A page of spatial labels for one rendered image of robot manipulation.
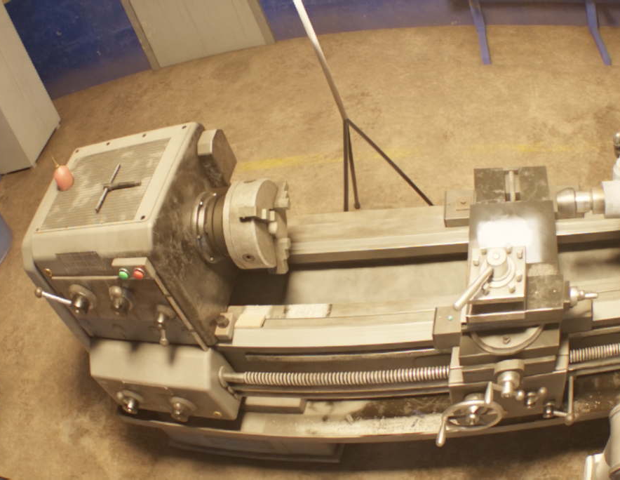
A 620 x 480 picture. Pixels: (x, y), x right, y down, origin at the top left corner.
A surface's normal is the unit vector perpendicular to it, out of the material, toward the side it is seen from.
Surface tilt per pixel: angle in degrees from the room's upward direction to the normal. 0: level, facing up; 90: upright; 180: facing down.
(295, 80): 0
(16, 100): 90
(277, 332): 36
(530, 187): 0
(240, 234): 56
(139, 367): 32
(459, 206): 0
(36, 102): 90
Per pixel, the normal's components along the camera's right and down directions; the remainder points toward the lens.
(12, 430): -0.30, -0.67
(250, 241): -0.30, 0.39
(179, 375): -0.36, -0.18
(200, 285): 0.93, -0.07
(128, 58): -0.19, 0.74
